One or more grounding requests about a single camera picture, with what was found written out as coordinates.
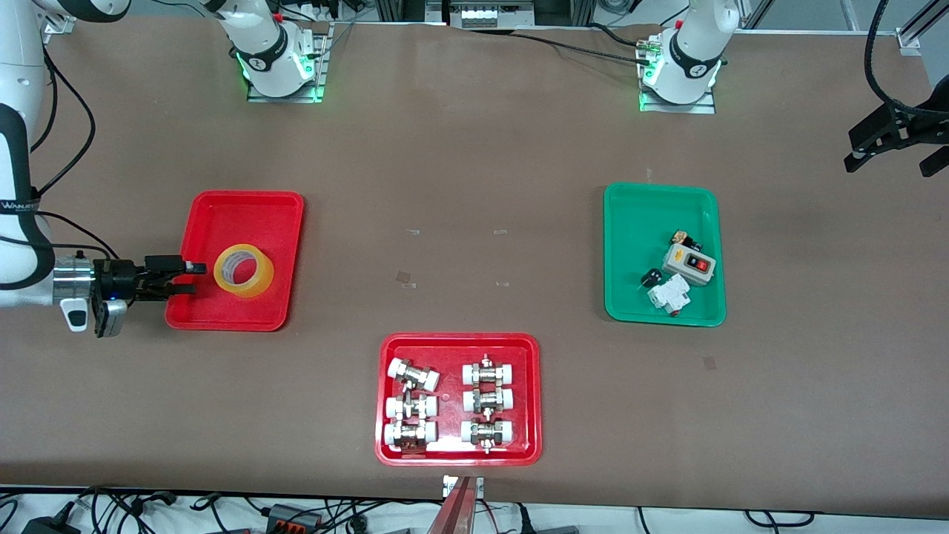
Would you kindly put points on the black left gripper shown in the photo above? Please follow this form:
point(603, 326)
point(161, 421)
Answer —
point(916, 122)

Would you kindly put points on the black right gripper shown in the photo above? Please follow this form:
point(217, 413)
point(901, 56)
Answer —
point(118, 279)

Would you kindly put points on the yellow packing tape roll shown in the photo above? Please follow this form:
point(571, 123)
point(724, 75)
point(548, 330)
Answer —
point(256, 288)

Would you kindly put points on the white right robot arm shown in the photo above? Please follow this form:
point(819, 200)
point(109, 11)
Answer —
point(15, 267)

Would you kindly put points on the red plastic tray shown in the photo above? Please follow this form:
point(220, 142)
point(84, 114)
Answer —
point(252, 215)
point(452, 348)

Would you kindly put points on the green plastic tray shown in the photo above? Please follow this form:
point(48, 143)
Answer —
point(630, 237)

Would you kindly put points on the small brass black connector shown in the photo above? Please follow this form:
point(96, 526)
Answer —
point(682, 239)

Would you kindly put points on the white capped metal valve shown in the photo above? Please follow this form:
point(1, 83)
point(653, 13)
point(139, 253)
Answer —
point(393, 432)
point(504, 400)
point(504, 373)
point(426, 406)
point(504, 432)
point(415, 377)

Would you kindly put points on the white circuit breaker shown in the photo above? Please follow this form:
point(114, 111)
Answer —
point(667, 295)

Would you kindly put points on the small black round buzzer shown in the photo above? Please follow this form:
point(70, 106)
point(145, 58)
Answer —
point(652, 279)

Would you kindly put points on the white power strip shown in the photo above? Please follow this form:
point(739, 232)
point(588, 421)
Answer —
point(482, 15)

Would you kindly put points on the aluminium frame profile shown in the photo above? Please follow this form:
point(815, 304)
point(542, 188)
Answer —
point(55, 26)
point(912, 33)

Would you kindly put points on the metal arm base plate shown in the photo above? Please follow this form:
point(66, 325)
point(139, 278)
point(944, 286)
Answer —
point(678, 108)
point(320, 67)

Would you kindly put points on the grey on-off switch box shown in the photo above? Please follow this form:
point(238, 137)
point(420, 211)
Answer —
point(678, 259)

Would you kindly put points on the aluminium camera post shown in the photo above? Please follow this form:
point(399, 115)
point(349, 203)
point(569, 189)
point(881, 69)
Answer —
point(456, 512)

